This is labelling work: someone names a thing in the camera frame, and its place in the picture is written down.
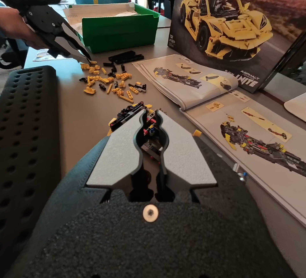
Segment lego set box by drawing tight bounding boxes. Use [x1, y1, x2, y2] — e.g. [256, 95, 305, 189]
[167, 0, 306, 94]

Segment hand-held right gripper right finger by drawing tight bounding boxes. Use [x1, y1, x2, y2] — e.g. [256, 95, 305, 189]
[156, 110, 217, 187]

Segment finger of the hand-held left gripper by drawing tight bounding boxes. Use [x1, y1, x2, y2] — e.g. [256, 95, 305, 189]
[60, 20, 93, 65]
[55, 36, 92, 65]

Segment green plastic bin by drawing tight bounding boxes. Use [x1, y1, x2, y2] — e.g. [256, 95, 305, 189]
[81, 3, 160, 54]

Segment pile of yellow black lego pieces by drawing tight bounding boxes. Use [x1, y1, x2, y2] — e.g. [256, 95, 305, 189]
[79, 61, 147, 104]

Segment white adjustable stand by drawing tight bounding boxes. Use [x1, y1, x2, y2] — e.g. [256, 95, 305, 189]
[284, 92, 306, 123]

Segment printed leaflet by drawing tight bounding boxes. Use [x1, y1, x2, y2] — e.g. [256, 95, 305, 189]
[32, 49, 52, 62]

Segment lego instruction booklet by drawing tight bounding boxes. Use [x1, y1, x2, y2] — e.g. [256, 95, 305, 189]
[132, 54, 306, 227]

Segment lego car chassis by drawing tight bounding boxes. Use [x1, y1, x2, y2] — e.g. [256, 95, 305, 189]
[107, 101, 248, 183]

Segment black lego frame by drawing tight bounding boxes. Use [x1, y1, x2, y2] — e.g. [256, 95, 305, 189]
[108, 51, 137, 62]
[115, 54, 144, 65]

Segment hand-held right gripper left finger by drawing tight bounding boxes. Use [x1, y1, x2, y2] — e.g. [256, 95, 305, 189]
[86, 109, 147, 187]

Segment person's left hand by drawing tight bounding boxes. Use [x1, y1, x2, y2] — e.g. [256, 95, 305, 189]
[0, 7, 49, 50]

